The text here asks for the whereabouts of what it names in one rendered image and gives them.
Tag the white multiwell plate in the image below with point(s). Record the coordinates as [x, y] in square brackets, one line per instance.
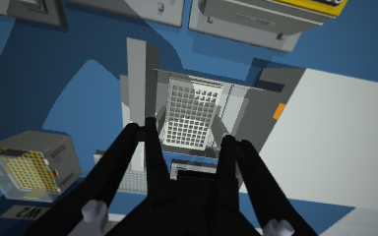
[134, 182]

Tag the white multi-well plate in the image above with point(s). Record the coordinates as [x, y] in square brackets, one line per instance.
[190, 111]

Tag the blue bench mat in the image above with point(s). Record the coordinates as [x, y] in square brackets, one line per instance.
[66, 81]

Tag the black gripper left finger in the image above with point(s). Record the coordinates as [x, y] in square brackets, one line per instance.
[83, 212]

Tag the black multi-well plate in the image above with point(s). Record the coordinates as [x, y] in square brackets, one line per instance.
[196, 177]

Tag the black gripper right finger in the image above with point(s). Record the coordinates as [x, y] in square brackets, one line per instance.
[274, 212]

